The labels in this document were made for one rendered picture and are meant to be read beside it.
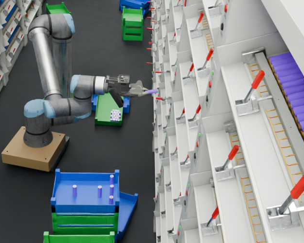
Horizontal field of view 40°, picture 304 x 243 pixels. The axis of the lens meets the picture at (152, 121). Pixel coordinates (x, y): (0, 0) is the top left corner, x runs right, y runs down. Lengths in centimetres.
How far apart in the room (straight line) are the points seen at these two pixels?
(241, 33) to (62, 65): 174
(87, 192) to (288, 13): 158
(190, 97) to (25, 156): 147
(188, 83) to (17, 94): 216
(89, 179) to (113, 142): 99
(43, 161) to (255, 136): 206
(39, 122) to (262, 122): 207
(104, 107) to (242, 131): 255
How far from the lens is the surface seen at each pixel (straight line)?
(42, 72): 222
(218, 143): 104
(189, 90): 158
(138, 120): 325
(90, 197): 201
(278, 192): 67
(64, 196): 202
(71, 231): 206
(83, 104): 210
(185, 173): 151
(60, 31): 246
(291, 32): 58
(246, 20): 93
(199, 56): 140
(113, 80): 203
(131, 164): 287
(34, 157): 273
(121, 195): 264
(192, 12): 166
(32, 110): 268
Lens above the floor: 198
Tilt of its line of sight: 37 degrees down
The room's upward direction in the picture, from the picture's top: 7 degrees clockwise
